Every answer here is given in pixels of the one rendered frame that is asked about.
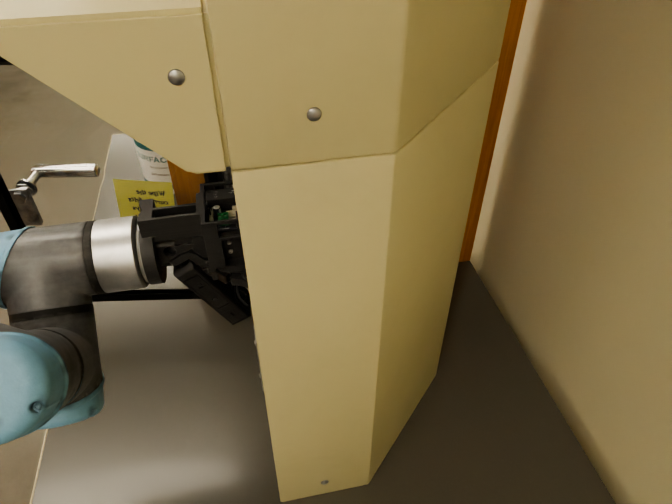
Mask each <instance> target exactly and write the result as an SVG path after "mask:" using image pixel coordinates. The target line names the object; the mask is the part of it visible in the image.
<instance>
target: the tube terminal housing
mask: <svg viewBox="0 0 672 504"><path fill-rule="evenodd" d="M510 3H511V0H206V7H207V13H208V20H209V27H210V33H211V40H212V47H213V53H214V60H215V67H216V73H217V80H218V87H219V94H220V100H221V107H222V114H223V120H224V127H225V134H226V140H227V147H228V154H229V160H230V167H231V174H232V181H233V187H234V194H235V201H236V207H237V214H238V221H239V227H240V234H241V241H242V247H243V254H244V261H245V268H246V274H247V281H248V288H249V294H250V301H251V308H252V314H253V321H254V328H255V334H256V341H257V348H258V354H259V361H260V368H261V374H262V381H263V388H264V395H265V401H266V408H267V415H268V421H269V428H270V435H271V441H272V448H273V455H274V461H275V468H276V475H277V481H278V488H279V495H280V501H281V502H285V501H290V500H295V499H300V498H304V497H309V496H314V495H319V494H324V493H329V492H333V491H338V490H343V489H348V488H353V487H357V486H362V485H367V484H369V482H370V481H371V479H372V478H373V476H374V474H375V473H376V471H377V469H378V468H379V466H380V465H381V463H382V461H383V460H384V458H385V457H386V455H387V453H388V452H389V450H390V448H391V447H392V445H393V444H394V442H395V440H396V439H397V437H398V436H399V434H400V432H401V431H402V429H403V427H404V426H405V424H406V423H407V421H408V419H409V418H410V416H411V415H412V413H413V411H414V410H415V408H416V406H417V405H418V403H419V402H420V400H421V398H422V397H423V395H424V394H425V392H426V390H427V389H428V387H429V385H430V384H431V382H432V381H433V379H434V377H435V376H436V373H437V368H438V363H439V358H440V353H441V348H442V343H443V338H444V333H445V328H446V323H447V318H448V313H449V308H450V303H451V298H452V293H453V288H454V283H455V278H456V273H457V268H458V263H459V258H460V253H461V248H462V243H463V238H464V233H465V228H466V223H467V218H468V213H469V208H470V203H471V198H472V193H473V189H474V184H475V179H476V174H477V169H478V164H479V159H480V154H481V149H482V144H483V139H484V134H485V129H486V124H487V119H488V114H489V109H490V104H491V99H492V94H493V89H494V84H495V79H496V74H497V69H498V64H499V61H498V60H499V58H500V53H501V48H502V43H503V38H504V33H505V28H506V23H507V18H508V13H509V8H510Z"/></svg>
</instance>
